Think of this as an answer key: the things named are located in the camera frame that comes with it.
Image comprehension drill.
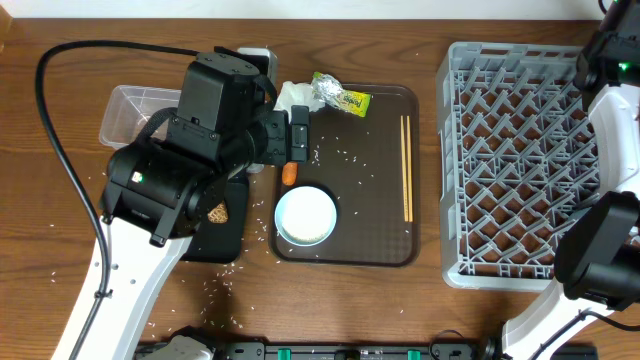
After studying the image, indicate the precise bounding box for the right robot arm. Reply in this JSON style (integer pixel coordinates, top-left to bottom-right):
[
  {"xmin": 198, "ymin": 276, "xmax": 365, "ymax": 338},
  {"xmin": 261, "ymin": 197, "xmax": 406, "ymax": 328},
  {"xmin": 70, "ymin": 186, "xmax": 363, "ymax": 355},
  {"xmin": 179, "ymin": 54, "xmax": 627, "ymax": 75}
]
[{"xmin": 482, "ymin": 0, "xmax": 639, "ymax": 359}]

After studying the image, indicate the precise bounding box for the clear plastic bin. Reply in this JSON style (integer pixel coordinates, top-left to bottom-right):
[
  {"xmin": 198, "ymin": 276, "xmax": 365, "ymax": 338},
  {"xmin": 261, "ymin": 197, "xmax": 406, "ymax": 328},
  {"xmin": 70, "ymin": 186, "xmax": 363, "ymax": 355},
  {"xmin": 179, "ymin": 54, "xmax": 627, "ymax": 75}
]
[{"xmin": 99, "ymin": 85, "xmax": 181, "ymax": 149}]

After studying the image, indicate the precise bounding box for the black plastic tray bin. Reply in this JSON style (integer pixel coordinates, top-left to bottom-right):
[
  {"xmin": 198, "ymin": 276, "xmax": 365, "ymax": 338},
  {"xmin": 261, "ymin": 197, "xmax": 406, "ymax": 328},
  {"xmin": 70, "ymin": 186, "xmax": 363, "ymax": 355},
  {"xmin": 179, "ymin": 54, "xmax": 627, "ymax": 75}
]
[{"xmin": 181, "ymin": 171, "xmax": 249, "ymax": 264}]

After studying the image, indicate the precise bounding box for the foil yellow snack wrapper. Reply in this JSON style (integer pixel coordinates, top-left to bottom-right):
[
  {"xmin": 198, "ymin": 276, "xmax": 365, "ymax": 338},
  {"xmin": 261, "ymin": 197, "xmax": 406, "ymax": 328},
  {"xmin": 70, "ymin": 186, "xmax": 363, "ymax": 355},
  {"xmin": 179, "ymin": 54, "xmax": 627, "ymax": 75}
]
[{"xmin": 311, "ymin": 72, "xmax": 372, "ymax": 118}]

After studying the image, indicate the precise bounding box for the white napkin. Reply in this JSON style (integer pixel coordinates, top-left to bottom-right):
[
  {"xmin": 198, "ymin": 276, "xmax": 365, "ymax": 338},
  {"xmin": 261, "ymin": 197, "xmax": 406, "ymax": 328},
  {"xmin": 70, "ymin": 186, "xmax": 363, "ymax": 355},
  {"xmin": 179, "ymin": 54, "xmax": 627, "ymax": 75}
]
[{"xmin": 274, "ymin": 81, "xmax": 325, "ymax": 122}]

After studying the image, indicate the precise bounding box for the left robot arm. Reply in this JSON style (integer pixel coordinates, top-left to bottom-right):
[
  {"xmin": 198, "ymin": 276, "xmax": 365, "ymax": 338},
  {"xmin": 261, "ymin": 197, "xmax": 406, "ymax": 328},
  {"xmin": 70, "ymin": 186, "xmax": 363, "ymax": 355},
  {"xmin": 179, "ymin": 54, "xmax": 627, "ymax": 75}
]
[{"xmin": 54, "ymin": 48, "xmax": 310, "ymax": 359}]

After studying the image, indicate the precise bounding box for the brown serving tray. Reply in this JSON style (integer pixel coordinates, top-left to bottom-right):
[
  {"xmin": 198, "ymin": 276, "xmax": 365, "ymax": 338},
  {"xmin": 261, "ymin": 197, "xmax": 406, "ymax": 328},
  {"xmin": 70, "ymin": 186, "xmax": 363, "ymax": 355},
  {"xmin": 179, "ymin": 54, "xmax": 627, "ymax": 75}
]
[{"xmin": 269, "ymin": 84, "xmax": 420, "ymax": 267}]

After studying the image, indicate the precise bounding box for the brown cookie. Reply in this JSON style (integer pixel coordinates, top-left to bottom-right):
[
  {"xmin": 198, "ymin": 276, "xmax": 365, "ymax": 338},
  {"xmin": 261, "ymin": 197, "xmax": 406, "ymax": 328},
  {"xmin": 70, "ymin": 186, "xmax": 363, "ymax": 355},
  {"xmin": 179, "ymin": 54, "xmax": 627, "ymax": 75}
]
[{"xmin": 207, "ymin": 201, "xmax": 229, "ymax": 224}]

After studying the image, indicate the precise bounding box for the right wooden chopstick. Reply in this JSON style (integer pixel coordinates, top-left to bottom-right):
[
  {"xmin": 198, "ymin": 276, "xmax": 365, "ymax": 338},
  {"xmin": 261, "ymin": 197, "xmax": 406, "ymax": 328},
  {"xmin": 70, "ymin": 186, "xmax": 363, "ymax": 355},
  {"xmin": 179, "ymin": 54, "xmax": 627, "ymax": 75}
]
[{"xmin": 406, "ymin": 115, "xmax": 414, "ymax": 223}]

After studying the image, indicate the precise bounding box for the orange carrot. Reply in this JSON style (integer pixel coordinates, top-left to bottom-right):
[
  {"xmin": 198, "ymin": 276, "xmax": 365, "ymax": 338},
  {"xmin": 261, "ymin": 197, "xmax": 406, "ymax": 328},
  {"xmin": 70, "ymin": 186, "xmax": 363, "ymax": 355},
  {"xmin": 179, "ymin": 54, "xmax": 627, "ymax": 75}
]
[{"xmin": 281, "ymin": 162, "xmax": 298, "ymax": 186}]

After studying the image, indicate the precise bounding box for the grey dishwasher rack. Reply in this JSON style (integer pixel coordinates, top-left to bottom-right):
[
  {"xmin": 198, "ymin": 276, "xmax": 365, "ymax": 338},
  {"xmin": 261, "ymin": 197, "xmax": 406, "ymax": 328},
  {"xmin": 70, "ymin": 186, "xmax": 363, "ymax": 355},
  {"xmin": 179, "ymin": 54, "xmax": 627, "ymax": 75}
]
[{"xmin": 436, "ymin": 42, "xmax": 599, "ymax": 292}]

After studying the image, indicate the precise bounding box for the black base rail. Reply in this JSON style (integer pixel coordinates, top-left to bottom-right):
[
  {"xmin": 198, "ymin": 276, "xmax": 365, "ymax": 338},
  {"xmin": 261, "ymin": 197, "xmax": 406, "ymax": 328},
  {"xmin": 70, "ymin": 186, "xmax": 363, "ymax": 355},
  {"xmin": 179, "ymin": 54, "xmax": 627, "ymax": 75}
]
[{"xmin": 134, "ymin": 327, "xmax": 599, "ymax": 360}]

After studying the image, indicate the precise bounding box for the light blue rice bowl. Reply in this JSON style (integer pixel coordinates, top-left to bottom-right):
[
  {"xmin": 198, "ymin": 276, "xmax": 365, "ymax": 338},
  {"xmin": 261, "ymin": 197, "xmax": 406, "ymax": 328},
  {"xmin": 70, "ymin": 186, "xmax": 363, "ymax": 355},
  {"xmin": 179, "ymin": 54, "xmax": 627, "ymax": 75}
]
[{"xmin": 274, "ymin": 186, "xmax": 338, "ymax": 247}]

